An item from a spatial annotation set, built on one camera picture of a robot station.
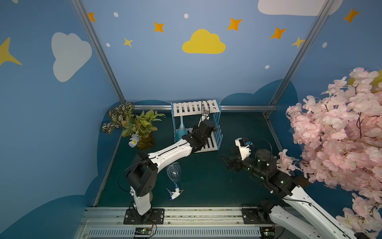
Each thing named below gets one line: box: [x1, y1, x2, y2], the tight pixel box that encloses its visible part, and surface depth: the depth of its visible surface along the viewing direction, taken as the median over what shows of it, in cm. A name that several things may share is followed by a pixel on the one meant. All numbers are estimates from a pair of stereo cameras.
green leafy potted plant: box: [101, 102, 166, 150], surface depth 86 cm
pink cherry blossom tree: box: [277, 67, 382, 239], surface depth 50 cm
